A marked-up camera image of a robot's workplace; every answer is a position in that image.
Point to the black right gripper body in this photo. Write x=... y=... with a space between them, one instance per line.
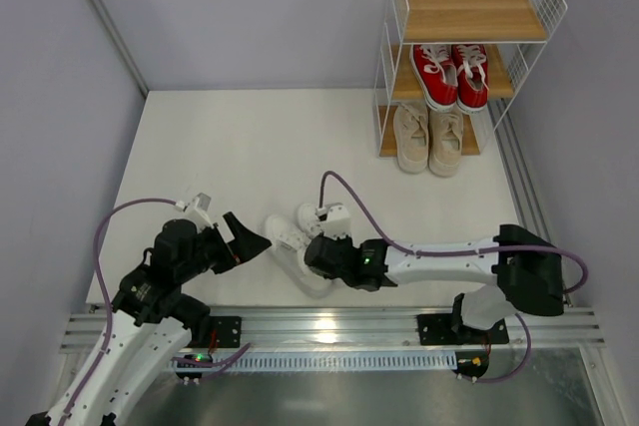
x=314 y=256

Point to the black base plate left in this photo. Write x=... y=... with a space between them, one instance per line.
x=215 y=332

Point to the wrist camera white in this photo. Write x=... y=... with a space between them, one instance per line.
x=196 y=211
x=334 y=221

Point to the aluminium rail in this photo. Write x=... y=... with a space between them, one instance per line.
x=525 y=198
x=393 y=327

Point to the aluminium rail right side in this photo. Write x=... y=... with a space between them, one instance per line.
x=525 y=198

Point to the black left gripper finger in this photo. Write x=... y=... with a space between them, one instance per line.
x=237 y=229
x=248 y=245

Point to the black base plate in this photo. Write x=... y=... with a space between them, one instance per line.
x=215 y=332
x=439 y=329

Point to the aluminium corner post left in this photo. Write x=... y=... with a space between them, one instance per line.
x=117 y=41

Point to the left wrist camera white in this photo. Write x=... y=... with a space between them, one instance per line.
x=196 y=211

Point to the beige sneaker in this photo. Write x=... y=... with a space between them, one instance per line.
x=446 y=142
x=410 y=129

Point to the white sneaker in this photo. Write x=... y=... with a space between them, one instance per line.
x=289 y=245
x=308 y=220

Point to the white wire wooden shoe shelf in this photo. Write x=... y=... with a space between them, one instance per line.
x=504 y=37

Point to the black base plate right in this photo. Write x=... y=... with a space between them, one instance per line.
x=439 y=329

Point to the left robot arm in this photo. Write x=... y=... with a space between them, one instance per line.
x=150 y=320

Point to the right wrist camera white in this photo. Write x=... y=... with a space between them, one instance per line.
x=334 y=221

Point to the white slotted cable duct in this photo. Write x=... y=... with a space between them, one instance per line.
x=343 y=361

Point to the aluminium rail front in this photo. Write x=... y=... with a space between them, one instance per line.
x=393 y=327

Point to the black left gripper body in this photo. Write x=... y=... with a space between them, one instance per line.
x=223 y=244

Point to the red canvas sneaker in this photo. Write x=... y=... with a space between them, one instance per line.
x=471 y=79
x=436 y=74

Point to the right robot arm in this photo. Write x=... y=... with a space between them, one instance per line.
x=518 y=272

